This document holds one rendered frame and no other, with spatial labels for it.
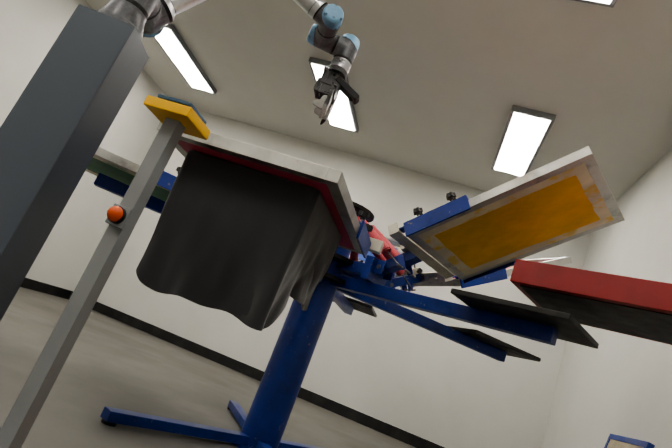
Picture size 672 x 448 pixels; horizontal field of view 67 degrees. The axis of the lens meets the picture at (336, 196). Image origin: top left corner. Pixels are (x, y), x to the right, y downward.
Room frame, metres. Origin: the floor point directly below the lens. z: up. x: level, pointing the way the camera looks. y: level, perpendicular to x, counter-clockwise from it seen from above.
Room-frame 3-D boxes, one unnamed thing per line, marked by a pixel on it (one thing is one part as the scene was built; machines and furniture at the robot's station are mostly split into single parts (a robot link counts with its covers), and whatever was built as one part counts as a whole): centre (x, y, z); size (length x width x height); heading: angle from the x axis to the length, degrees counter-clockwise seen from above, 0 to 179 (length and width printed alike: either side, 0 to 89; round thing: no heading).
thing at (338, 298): (3.42, -0.27, 0.91); 1.34 x 0.41 x 0.08; 165
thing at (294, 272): (1.65, 0.00, 0.74); 0.46 x 0.04 x 0.42; 165
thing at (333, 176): (1.76, 0.19, 0.97); 0.79 x 0.58 x 0.04; 165
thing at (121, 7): (1.46, 0.83, 1.25); 0.15 x 0.15 x 0.10
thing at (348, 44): (1.70, 0.17, 1.59); 0.09 x 0.08 x 0.11; 99
